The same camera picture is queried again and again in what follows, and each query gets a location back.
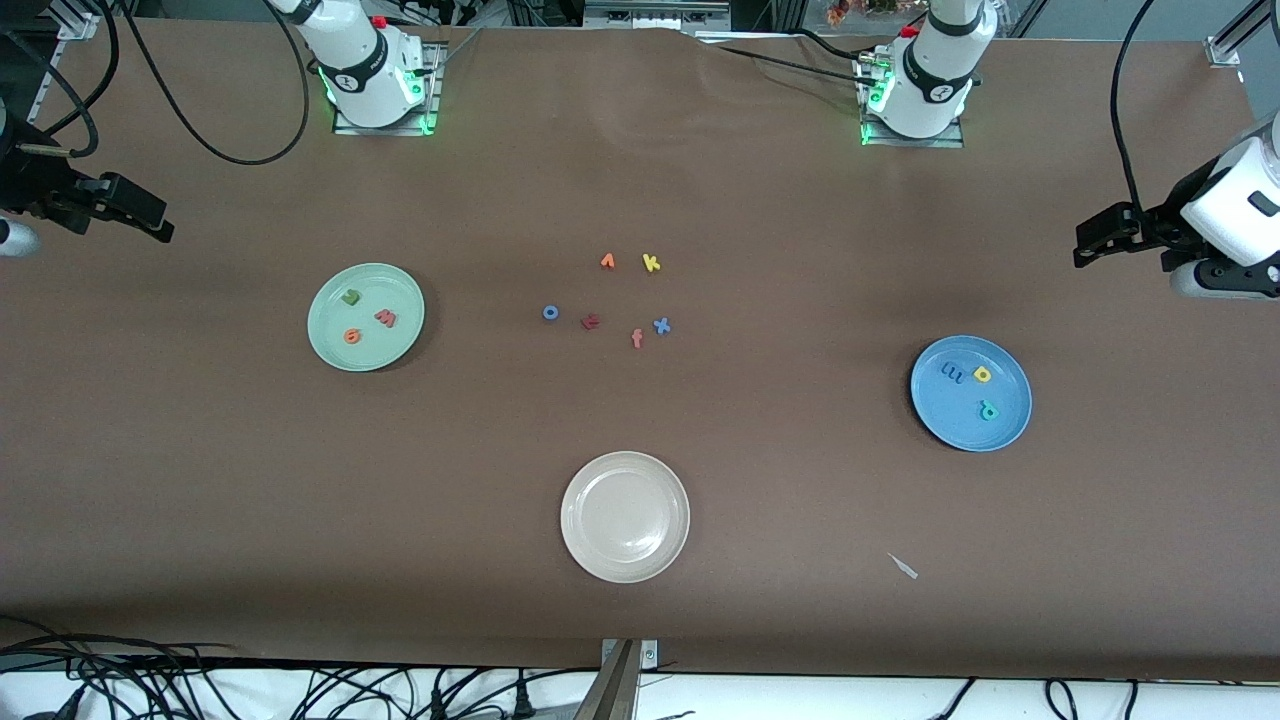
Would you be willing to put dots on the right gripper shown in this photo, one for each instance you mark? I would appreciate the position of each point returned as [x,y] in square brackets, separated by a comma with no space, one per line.
[28,182]

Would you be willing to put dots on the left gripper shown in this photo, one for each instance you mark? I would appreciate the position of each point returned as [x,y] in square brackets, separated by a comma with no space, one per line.
[1166,221]

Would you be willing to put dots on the blue foam letter m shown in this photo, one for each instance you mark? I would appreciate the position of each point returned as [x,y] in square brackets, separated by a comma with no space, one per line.
[953,373]

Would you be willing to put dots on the teal foam letter p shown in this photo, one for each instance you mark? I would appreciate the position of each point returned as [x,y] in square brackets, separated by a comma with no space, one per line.
[988,409]

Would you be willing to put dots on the red foam letter w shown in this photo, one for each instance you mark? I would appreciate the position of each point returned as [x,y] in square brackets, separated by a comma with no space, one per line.
[386,318]

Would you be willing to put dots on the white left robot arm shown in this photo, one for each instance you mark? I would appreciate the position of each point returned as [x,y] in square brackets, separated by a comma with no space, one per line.
[925,90]

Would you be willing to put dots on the blue plate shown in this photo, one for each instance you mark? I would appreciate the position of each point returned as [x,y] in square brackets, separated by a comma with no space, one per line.
[950,420]

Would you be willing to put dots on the brown table cover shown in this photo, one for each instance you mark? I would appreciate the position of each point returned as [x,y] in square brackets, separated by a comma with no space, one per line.
[200,480]

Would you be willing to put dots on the green plate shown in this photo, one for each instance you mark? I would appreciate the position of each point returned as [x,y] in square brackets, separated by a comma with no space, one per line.
[400,345]

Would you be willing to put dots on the orange brown background object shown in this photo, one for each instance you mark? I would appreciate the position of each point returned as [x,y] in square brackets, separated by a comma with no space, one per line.
[838,12]

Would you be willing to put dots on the white tape scrap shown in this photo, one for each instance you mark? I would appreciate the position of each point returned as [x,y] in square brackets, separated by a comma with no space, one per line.
[903,566]

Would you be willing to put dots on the beige plate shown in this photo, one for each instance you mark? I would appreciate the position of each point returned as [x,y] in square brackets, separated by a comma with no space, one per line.
[625,517]

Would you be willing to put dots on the aluminium frame profile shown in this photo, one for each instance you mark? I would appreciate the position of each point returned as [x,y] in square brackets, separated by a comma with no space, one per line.
[75,25]
[1228,45]

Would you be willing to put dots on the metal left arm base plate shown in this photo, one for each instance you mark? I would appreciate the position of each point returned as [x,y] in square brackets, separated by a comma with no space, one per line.
[915,143]

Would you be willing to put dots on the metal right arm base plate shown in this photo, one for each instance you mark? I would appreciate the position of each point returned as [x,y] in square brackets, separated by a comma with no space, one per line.
[432,90]

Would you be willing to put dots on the grey metal frame box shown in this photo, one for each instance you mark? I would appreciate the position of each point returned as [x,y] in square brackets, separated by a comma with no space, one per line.
[655,15]

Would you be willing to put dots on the grey metal camera post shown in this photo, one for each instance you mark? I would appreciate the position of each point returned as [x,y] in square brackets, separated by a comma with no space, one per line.
[615,690]

